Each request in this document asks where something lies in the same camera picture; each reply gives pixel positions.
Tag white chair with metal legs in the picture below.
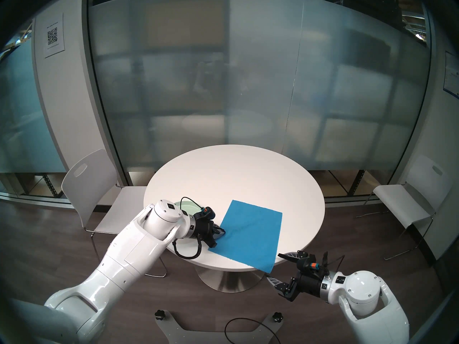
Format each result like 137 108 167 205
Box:
356 154 454 261
61 149 167 277

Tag black floor cable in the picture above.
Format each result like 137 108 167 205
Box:
225 318 278 344

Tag white wall poster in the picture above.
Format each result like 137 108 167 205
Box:
443 51 459 96

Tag metal shelving rack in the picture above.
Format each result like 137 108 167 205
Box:
0 173 65 199
308 169 391 197

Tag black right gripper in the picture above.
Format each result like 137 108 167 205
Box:
267 251 325 301

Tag blue microfibre napkin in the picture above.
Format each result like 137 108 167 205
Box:
208 200 283 274

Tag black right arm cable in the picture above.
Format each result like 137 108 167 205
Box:
321 252 346 276

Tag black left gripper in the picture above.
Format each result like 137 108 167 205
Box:
194 218 227 248

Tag pale green plate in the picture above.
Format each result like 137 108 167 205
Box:
172 200 203 215

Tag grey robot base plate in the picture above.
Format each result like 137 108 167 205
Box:
155 311 284 344

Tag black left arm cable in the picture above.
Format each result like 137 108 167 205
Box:
172 197 207 259

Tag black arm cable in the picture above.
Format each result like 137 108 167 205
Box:
172 197 207 259
321 252 346 276

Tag metal table pedestal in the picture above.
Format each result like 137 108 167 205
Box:
195 264 263 293

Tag white QR code sign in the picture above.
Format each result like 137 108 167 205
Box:
44 13 65 59

